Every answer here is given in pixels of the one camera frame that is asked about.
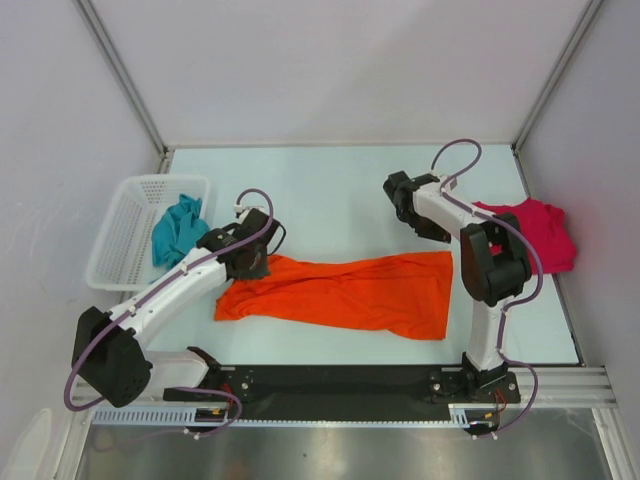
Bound orange t-shirt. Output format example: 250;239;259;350
214;251;454;341

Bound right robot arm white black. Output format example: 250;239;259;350
383;171;532;401

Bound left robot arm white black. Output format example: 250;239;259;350
72;207;281;408

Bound teal t-shirt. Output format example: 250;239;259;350
151;194;210;270

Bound white plastic basket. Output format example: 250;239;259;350
85;174;210;292

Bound magenta folded t-shirt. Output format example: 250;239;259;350
474;198;577;274

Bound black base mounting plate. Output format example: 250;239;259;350
164;364;521;422

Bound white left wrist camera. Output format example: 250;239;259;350
233;203;252;223

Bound white slotted cable duct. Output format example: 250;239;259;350
92;406;470;428

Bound aluminium frame rail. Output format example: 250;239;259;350
69;364;617;406

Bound right corner frame post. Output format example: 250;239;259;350
512;0;606;151

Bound corner frame post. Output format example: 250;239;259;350
72;0;168;159
512;0;606;151

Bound left corner frame post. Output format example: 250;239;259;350
72;0;168;159

